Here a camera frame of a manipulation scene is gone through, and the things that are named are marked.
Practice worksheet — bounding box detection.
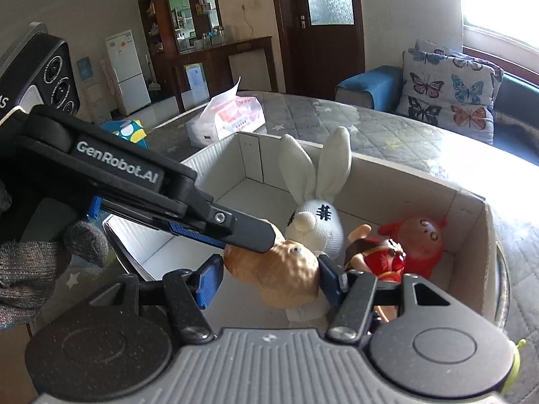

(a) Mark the black-haired red doll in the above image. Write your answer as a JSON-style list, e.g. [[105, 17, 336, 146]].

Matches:
[[343, 223, 408, 325]]

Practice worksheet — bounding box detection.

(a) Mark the tan peanut toy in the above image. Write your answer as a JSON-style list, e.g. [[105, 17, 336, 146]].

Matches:
[[224, 226, 320, 309]]

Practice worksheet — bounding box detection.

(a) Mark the white plush rabbit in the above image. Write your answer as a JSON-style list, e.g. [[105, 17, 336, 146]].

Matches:
[[279, 127, 352, 260]]

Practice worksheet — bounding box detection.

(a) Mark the red round-head toy figure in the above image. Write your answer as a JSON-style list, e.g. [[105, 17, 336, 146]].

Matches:
[[377, 215, 447, 279]]

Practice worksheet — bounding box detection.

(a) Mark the green round toy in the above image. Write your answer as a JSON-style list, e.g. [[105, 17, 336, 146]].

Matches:
[[501, 339, 526, 396]]

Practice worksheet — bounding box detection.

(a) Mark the grey knit gloved hand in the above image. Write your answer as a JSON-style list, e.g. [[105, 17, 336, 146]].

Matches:
[[0, 184, 111, 331]]

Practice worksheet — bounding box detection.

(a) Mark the grey cardboard box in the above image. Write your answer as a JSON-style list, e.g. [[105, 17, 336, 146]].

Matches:
[[103, 133, 510, 327]]

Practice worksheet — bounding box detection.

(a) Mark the blue yellow dotted box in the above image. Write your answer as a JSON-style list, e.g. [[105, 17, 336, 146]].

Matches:
[[101, 120, 148, 148]]

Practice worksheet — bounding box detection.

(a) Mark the white refrigerator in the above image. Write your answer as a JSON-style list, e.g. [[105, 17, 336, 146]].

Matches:
[[105, 30, 151, 116]]

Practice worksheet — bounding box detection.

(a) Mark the white tissue pack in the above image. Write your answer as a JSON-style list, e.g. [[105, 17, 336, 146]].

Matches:
[[186, 78, 266, 148]]

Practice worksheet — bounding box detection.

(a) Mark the dark wooden door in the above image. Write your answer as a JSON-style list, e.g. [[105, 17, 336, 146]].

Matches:
[[273, 0, 366, 99]]

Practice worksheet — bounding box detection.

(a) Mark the dark wooden cabinet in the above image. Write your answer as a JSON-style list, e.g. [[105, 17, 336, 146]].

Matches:
[[138, 0, 284, 112]]

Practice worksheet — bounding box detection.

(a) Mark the grey quilted table cover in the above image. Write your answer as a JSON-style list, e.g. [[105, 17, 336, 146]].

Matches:
[[50, 89, 539, 404]]

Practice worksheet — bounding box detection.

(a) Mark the butterfly print pillow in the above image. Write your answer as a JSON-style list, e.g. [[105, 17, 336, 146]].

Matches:
[[395, 45, 504, 144]]

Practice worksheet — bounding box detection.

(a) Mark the window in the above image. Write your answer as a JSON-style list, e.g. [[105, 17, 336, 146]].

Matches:
[[461, 0, 538, 72]]

